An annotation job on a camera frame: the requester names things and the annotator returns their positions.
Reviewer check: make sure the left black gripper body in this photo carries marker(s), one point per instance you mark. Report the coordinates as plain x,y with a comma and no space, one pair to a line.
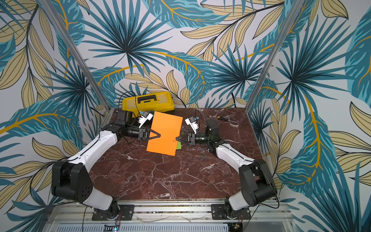
134,131

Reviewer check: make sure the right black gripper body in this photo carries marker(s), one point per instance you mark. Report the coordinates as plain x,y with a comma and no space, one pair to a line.
190,139

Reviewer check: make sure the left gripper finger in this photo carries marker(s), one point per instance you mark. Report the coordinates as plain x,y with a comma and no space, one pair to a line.
153,137
152,133

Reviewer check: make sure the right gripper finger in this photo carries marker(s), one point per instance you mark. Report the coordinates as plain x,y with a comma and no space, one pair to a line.
181,140
183,136

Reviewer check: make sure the lime green paper sheet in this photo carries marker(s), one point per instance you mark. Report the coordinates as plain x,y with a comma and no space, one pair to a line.
179,146

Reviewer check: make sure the orange paper sheet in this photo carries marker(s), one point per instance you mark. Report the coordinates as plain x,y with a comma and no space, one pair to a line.
169,127

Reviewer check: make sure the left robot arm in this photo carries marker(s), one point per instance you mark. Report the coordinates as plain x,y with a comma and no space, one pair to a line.
71,179

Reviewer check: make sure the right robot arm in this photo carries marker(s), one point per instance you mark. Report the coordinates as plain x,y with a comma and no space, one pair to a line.
256,181

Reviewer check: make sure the yellow black toolbox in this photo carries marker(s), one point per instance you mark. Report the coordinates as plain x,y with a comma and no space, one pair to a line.
160,102

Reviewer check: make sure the small black orange tool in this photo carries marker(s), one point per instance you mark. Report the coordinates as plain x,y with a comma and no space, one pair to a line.
222,118

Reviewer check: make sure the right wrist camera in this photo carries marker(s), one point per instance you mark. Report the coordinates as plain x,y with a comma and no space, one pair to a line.
192,122

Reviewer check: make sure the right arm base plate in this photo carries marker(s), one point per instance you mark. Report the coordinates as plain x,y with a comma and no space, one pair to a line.
224,212

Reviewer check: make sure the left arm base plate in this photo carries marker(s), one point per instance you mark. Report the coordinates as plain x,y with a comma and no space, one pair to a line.
114,213

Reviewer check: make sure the left aluminium corner post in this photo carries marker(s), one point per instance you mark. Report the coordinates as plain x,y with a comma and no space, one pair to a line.
60,28

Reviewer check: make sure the aluminium corner post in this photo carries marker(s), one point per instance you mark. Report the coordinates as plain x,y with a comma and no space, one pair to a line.
274,51
60,28

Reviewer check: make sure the aluminium front frame rail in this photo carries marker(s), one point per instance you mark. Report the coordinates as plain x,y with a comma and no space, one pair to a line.
201,215

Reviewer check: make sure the right aluminium corner post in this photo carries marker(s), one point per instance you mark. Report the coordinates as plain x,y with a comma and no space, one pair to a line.
274,51

